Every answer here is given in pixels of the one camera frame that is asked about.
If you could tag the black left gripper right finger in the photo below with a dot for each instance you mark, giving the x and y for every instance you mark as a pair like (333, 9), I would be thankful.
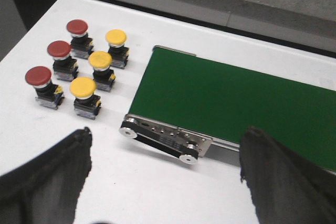
(284, 187)

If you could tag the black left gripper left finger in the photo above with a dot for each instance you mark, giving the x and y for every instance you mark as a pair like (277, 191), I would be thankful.
(46, 189)

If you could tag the yellow push button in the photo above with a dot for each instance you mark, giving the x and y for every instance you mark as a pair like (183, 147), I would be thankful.
(86, 103)
(103, 75)
(116, 39)

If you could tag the red push button near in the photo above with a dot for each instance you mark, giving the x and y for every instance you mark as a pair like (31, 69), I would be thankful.
(48, 94)

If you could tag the red push button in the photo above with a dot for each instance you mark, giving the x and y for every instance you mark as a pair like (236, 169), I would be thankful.
(81, 43)
(48, 94)
(65, 66)

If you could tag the conveyor drive belt pulleys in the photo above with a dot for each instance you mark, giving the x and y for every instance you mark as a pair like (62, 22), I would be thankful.
(160, 139)

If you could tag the red push button middle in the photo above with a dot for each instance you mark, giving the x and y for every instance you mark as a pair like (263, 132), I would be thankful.
(65, 66)

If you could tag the red push button far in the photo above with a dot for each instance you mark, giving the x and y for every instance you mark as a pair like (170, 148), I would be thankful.
(81, 43)

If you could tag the aluminium conveyor frame rail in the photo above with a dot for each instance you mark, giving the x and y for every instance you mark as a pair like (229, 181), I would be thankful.
(210, 140)

